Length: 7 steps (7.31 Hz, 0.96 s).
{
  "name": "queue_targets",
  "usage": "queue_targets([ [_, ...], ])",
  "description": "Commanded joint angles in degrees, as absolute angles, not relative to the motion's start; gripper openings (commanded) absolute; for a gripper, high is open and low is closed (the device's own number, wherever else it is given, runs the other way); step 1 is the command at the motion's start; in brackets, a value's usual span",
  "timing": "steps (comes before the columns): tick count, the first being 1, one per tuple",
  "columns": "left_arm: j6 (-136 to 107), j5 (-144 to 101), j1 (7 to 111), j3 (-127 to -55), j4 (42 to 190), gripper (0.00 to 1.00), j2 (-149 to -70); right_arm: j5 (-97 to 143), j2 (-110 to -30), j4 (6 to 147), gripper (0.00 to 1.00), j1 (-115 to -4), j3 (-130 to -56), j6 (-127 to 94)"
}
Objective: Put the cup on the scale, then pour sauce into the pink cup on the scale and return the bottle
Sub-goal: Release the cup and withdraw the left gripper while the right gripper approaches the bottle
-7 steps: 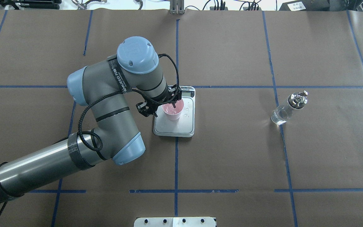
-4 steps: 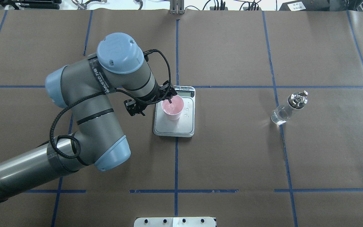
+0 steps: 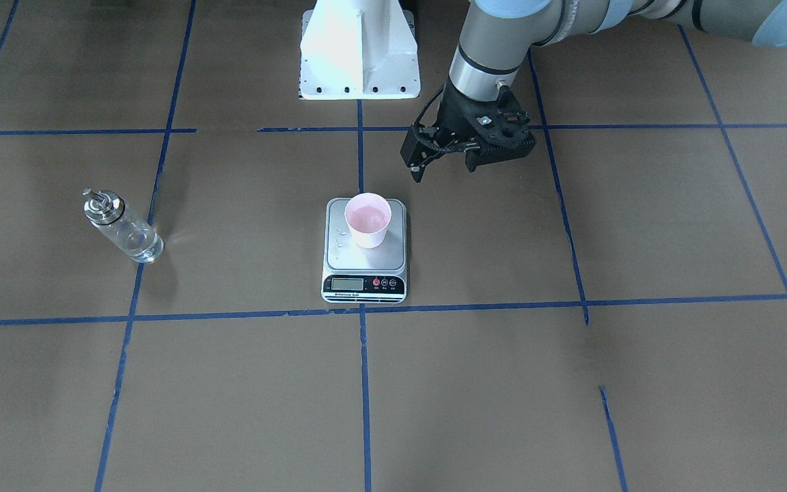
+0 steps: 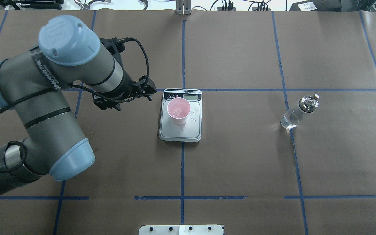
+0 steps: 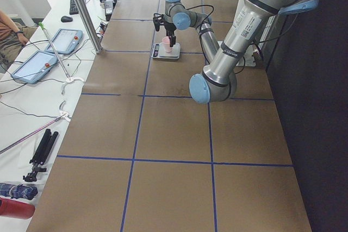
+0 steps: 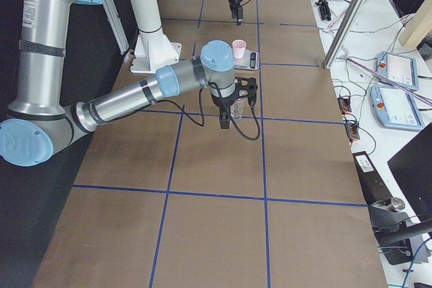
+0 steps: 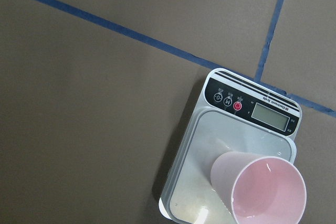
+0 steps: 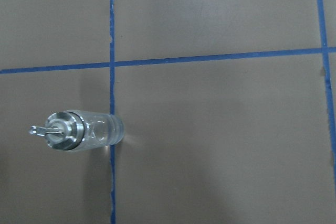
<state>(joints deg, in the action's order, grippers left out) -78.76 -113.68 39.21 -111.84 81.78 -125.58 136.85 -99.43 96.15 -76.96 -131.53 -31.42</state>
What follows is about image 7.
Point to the pink paper cup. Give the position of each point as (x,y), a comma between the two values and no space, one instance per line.
(259,189)

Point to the silver digital kitchen scale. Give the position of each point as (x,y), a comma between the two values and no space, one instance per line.
(232,113)

